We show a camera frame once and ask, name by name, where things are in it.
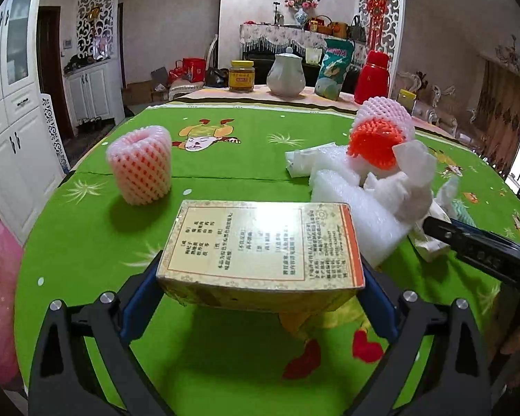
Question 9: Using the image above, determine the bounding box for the green cartoon tablecloth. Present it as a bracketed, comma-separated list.
[12, 102, 520, 416]

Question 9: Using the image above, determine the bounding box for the white foam wrap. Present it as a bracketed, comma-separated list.
[363, 140, 458, 262]

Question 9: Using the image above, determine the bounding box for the red chinese knot ornament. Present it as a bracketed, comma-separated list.
[365, 0, 388, 51]

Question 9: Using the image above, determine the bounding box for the red thermos flask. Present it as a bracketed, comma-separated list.
[354, 50, 390, 104]

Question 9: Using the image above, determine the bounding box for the white shoe cabinet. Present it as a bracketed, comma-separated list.
[63, 58, 125, 127]

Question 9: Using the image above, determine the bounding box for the green snack bag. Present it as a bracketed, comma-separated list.
[314, 38, 355, 101]

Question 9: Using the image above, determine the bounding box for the white chair with bags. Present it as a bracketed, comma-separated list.
[168, 35, 219, 102]

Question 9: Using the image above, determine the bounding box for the white L-shaped foam block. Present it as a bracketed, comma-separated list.
[310, 169, 412, 268]

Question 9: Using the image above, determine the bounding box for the lace covered black piano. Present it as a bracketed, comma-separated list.
[239, 25, 367, 94]

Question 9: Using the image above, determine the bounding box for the white ceramic teapot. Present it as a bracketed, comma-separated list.
[267, 47, 305, 98]

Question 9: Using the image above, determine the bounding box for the yellow cardboard medicine box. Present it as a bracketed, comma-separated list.
[157, 200, 364, 314]

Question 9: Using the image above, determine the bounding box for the pink lined trash bin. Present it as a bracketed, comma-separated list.
[0, 221, 23, 385]

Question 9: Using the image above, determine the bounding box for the white tall cabinet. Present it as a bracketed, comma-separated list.
[0, 0, 63, 243]

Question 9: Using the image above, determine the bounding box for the yellow lidded glass jar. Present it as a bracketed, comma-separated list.
[228, 60, 255, 92]

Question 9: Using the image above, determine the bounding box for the pink foam fruit net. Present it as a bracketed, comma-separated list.
[106, 125, 172, 206]

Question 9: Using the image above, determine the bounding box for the pink flower vase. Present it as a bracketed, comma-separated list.
[284, 0, 320, 27]

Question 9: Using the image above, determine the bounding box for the small yellow lidded jar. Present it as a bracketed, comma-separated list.
[397, 89, 417, 113]

